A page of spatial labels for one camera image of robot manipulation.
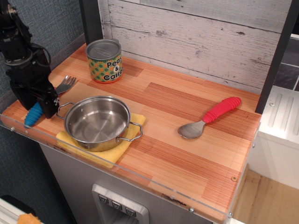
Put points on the black vertical post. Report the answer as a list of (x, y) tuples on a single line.
[(90, 14), (278, 56)]

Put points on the blue handled metal fork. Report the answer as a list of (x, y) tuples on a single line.
[(36, 112)]

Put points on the stainless steel pot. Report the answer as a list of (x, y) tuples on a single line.
[(96, 123)]

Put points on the black right vertical post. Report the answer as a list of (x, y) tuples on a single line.
[(278, 56)]

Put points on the clear acrylic edge guard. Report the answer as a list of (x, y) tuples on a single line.
[(201, 174)]

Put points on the white toy sink unit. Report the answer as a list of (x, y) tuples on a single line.
[(275, 150)]

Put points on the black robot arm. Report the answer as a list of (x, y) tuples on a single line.
[(15, 37)]

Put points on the peas and carrots can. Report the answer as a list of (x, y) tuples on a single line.
[(105, 60)]

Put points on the red handled metal spoon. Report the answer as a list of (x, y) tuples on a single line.
[(194, 130)]

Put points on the grey toy fridge cabinet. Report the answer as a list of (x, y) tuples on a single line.
[(77, 178)]

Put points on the black left vertical post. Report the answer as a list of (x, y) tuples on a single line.
[(90, 14)]

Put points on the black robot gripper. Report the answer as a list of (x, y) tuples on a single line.
[(30, 81)]

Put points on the orange object bottom left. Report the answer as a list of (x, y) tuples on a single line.
[(28, 219)]

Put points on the silver dispenser panel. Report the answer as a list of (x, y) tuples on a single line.
[(119, 206)]

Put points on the yellow cloth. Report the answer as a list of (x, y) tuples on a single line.
[(105, 158)]

